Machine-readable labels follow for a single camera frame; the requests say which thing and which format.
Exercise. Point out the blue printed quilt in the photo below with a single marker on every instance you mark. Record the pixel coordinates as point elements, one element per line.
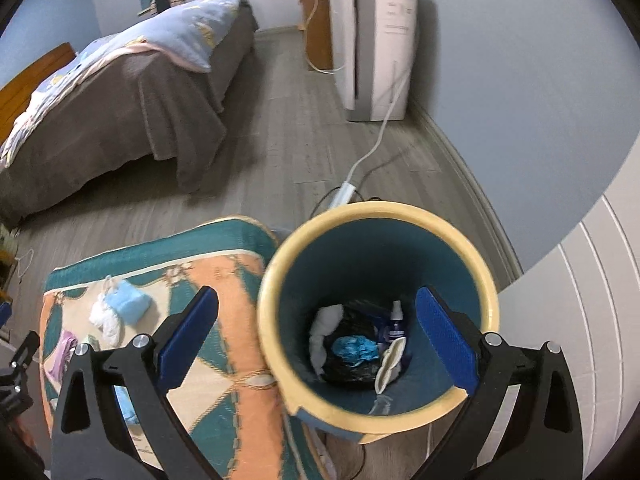
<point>190,25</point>

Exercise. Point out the white tissue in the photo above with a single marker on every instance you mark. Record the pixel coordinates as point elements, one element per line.
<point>107,325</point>
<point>325,330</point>

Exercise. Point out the white power strip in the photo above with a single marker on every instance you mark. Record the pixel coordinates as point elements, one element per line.
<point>342,194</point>

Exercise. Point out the black plastic bag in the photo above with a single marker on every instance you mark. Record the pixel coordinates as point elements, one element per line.
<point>357,317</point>

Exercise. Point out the clear plastic bag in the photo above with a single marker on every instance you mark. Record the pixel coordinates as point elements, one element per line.
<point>382,405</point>

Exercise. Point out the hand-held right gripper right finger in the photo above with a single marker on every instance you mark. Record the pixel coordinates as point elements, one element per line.
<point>445,340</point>

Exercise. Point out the small pale green packet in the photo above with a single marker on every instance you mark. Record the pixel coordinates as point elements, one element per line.
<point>89,343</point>

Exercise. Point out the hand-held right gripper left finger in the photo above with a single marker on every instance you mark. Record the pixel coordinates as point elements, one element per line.
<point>190,340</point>

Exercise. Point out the wooden cabinet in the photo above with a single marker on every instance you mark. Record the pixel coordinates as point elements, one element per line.
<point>317,35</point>

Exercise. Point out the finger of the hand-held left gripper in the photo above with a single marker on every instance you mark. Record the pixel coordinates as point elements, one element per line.
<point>4,316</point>
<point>20,360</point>

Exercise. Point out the light blue plastic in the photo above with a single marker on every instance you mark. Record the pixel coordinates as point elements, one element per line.
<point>355,349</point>

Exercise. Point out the purple plastic wrapper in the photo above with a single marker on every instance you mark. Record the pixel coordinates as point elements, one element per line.
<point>60,355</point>

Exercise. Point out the wooden nightstand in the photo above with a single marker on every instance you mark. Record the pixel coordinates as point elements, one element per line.
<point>6,280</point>

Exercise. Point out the teal wastebasket with yellow rim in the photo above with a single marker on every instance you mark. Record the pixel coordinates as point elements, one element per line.
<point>350,260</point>

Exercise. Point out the bed with grey cover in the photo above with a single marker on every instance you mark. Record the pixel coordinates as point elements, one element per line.
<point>125,110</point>

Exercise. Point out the printed teal orange blanket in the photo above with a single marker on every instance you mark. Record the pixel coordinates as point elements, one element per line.
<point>250,280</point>

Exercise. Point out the white air purifier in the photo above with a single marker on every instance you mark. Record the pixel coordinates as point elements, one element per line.
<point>380,60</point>

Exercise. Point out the light blue face mask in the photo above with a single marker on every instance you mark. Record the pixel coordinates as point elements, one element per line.
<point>132,302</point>

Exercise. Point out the white panelled door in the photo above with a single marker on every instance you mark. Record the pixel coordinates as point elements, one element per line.
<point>590,310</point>

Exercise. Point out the white cotton pad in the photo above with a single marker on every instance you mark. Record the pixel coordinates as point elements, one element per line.
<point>390,365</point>

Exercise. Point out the purple spray bottle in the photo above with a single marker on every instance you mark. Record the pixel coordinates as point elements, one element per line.
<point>396,322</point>

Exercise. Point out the wooden bed headboard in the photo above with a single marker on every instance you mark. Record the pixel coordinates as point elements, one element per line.
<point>30,85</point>

